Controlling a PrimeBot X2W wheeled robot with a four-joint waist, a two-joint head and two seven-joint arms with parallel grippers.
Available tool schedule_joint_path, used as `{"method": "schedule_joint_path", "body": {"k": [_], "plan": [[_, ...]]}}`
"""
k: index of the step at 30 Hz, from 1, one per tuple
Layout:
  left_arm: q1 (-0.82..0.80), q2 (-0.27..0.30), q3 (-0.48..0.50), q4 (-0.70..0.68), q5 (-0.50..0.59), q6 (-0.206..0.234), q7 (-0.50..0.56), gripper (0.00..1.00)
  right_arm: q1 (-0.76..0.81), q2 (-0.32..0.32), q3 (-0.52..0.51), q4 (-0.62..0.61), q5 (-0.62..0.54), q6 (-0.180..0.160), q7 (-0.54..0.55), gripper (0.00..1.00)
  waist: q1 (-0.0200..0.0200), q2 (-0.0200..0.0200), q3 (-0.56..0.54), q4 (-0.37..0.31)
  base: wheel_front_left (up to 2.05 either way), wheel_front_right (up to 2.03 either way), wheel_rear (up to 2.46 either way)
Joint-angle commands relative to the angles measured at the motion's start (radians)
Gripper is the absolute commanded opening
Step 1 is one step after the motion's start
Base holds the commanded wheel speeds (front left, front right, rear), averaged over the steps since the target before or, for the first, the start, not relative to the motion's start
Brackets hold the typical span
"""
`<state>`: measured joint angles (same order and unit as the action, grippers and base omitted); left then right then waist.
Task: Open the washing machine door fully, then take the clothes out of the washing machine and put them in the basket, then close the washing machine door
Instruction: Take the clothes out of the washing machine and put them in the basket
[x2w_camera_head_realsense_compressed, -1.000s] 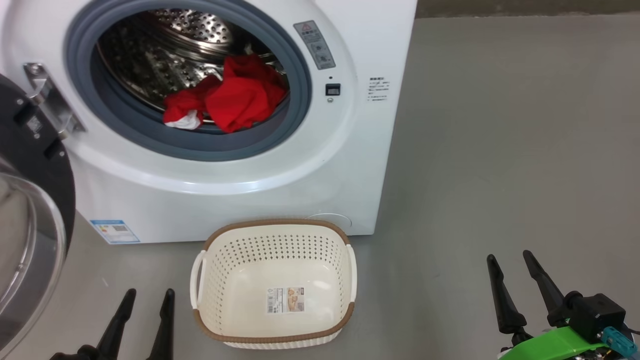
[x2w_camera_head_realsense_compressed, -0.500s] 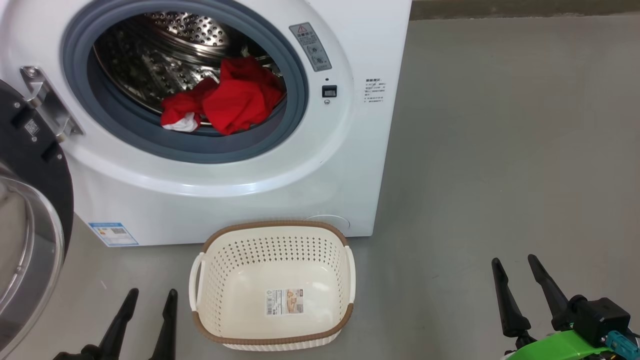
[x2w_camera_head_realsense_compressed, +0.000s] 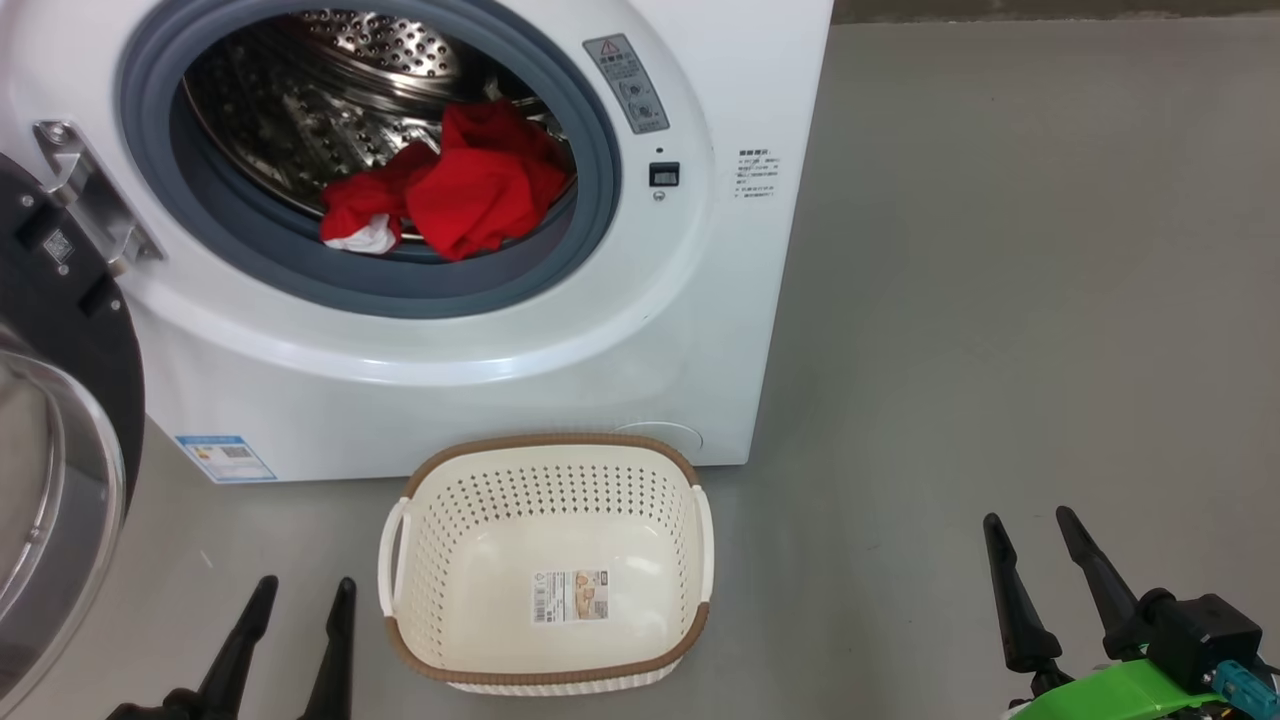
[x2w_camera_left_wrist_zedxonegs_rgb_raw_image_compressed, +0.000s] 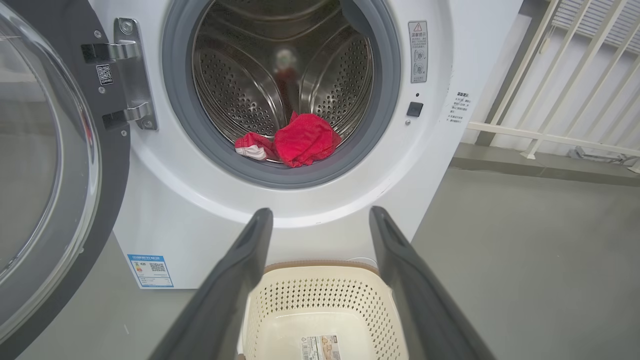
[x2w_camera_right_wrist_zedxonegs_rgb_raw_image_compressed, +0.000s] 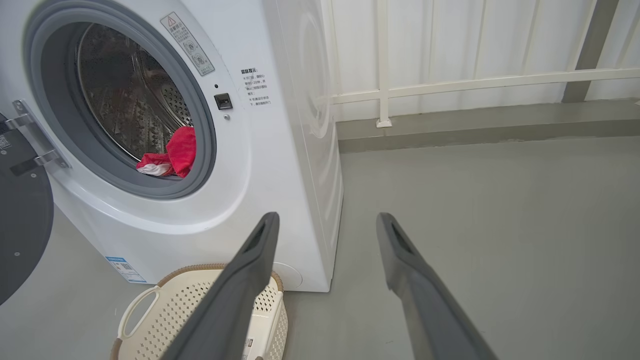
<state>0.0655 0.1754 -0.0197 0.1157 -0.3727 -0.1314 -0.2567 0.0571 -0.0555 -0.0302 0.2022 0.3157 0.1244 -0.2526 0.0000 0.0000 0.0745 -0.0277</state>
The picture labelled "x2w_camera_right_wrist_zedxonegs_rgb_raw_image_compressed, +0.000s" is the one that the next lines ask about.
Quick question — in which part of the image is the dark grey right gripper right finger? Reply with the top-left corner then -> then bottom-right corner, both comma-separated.
376,212 -> 499,360

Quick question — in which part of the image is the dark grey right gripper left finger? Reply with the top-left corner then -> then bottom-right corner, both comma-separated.
160,212 -> 281,360

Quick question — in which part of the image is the red and white garment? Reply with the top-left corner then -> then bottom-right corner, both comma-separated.
136,126 -> 197,179

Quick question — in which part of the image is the dark washing machine door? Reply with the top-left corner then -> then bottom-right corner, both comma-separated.
0,112 -> 55,306

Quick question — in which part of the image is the cream perforated laundry basket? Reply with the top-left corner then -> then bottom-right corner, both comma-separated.
110,263 -> 290,360

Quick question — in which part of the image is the white front-load washing machine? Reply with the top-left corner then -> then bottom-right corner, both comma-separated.
0,0 -> 345,294

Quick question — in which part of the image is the stainless steel washing machine drum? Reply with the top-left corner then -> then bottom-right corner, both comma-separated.
76,22 -> 194,164

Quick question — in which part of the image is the chrome door hinge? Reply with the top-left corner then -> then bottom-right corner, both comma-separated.
4,99 -> 71,177

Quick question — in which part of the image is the grey rubber door gasket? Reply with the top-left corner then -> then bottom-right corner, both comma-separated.
22,0 -> 217,201

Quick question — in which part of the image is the round white filter cover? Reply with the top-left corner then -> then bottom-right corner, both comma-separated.
272,261 -> 304,290

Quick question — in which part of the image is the blue energy label sticker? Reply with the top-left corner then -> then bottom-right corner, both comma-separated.
105,256 -> 148,285

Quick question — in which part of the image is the black text notice sticker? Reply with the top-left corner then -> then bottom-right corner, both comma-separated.
240,67 -> 274,107

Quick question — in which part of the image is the white metal railing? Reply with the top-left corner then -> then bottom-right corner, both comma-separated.
320,0 -> 640,129

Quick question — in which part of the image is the grey warning label sticker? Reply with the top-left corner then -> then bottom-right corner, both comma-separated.
160,12 -> 216,77

